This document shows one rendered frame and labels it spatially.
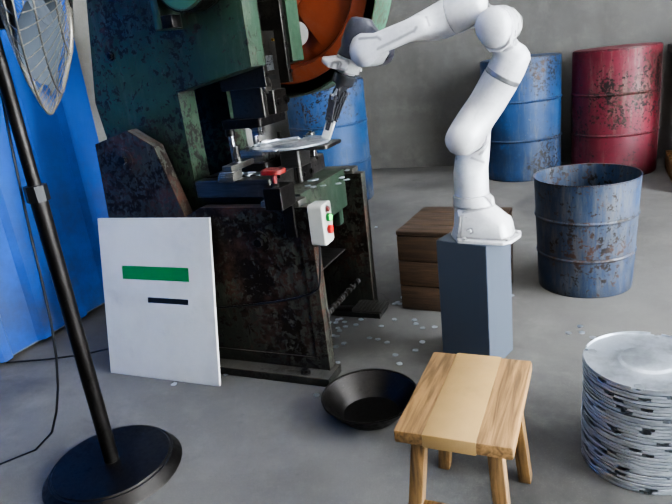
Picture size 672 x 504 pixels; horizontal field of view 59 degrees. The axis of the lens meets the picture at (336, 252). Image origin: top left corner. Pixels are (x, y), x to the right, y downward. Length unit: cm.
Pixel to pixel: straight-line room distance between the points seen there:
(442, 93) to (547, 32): 94
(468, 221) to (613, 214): 78
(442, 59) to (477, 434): 436
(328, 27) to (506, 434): 172
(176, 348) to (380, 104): 373
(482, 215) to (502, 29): 55
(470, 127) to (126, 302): 139
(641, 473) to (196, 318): 144
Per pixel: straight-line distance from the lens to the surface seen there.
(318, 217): 188
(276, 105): 213
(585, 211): 252
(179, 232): 217
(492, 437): 126
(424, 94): 540
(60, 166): 303
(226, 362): 229
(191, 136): 219
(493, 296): 202
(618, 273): 267
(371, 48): 191
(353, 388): 200
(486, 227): 193
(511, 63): 185
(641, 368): 161
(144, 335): 235
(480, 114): 186
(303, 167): 214
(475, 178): 192
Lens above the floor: 108
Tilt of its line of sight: 19 degrees down
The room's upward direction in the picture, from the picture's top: 7 degrees counter-clockwise
